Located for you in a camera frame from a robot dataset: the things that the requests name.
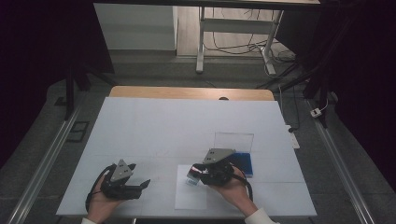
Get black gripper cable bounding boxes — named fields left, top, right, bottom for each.
left=85, top=163, right=115, bottom=213
left=230, top=172, right=254, bottom=202

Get white desk frame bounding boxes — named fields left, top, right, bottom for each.
left=195, top=6, right=285, bottom=76

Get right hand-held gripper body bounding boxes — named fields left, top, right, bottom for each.
left=199, top=147, right=237, bottom=188

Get white table cover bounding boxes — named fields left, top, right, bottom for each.
left=55, top=96, right=318, bottom=217

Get person's right hand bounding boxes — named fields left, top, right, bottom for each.
left=208, top=167, right=254, bottom=217

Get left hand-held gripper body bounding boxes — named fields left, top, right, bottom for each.
left=100, top=159, right=143, bottom=201

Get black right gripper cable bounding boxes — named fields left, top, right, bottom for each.
left=230, top=172, right=254, bottom=202

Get black floor outlet frame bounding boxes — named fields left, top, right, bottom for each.
left=66, top=120, right=91, bottom=144

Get black curtain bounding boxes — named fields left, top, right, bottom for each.
left=0, top=0, right=115, bottom=169
left=276, top=0, right=396, bottom=194

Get aluminium rail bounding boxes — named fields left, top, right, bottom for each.
left=6, top=102, right=82, bottom=224
left=306, top=99, right=376, bottom=224

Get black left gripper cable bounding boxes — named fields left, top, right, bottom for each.
left=85, top=163, right=115, bottom=213

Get person's left hand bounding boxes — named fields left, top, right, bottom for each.
left=86, top=175, right=126, bottom=224

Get blue ink pad case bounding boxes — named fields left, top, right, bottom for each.
left=214, top=132, right=255, bottom=178

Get black floor cables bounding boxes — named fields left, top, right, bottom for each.
left=204, top=7, right=297, bottom=63

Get white sleeve of right arm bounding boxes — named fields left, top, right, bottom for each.
left=244, top=207, right=281, bottom=224

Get white paper sheet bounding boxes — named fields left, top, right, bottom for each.
left=174, top=164, right=209, bottom=211

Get wooden table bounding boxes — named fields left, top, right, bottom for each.
left=108, top=85, right=276, bottom=102

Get black metal stand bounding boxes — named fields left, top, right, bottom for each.
left=303, top=71, right=332, bottom=129
left=64, top=62, right=94, bottom=121

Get white cabinet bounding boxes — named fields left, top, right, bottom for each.
left=93, top=3, right=178, bottom=51

